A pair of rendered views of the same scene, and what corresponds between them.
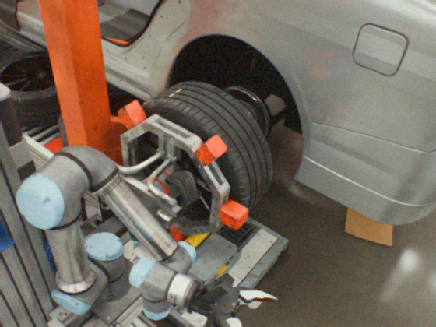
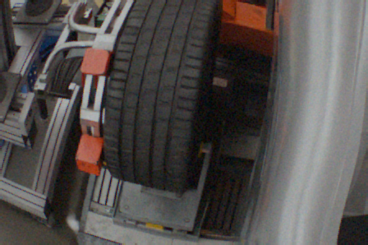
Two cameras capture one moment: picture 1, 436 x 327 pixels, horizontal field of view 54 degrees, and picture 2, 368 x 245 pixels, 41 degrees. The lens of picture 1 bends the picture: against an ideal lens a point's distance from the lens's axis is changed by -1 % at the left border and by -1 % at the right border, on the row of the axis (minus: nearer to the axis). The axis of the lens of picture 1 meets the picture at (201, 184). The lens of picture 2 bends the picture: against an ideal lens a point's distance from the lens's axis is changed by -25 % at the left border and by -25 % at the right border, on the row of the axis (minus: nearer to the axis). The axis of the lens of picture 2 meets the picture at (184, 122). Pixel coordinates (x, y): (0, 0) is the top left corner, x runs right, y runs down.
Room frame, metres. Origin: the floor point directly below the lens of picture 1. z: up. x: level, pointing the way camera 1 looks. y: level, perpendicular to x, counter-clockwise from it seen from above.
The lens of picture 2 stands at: (0.98, -1.01, 2.33)
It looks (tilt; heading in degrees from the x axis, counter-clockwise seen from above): 56 degrees down; 62
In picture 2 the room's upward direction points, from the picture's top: 5 degrees clockwise
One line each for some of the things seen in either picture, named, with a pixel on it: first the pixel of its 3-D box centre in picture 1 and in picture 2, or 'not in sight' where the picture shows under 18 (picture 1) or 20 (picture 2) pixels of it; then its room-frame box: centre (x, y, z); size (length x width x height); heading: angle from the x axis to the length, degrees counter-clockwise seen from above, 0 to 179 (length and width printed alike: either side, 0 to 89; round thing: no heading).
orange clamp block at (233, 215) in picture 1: (233, 214); (89, 154); (1.14, -0.13, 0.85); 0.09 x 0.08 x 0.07; 55
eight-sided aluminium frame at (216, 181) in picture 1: (172, 179); (115, 69); (1.32, 0.13, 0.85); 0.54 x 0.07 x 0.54; 55
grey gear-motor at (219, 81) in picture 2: not in sight; (213, 108); (1.76, 0.24, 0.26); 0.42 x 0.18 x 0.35; 145
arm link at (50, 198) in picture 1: (68, 245); not in sight; (0.69, 0.35, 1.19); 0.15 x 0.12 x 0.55; 158
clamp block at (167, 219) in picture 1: (170, 214); (45, 89); (1.06, 0.11, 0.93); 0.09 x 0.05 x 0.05; 145
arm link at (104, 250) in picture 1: (103, 256); not in sight; (0.81, 0.30, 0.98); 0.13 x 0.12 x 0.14; 158
